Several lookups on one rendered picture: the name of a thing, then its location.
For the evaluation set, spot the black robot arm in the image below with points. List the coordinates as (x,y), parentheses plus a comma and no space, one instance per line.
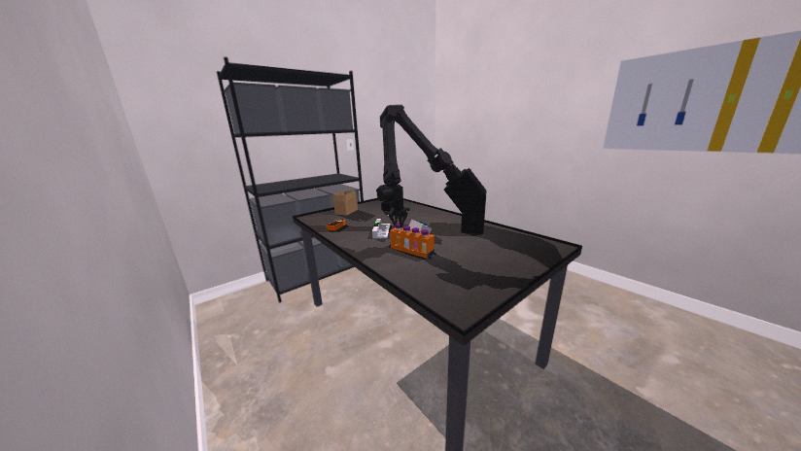
(391,175)

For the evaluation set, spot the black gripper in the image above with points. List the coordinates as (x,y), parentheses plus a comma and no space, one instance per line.
(402,214)

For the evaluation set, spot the small brown cardboard box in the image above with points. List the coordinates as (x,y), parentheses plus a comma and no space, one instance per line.
(342,206)

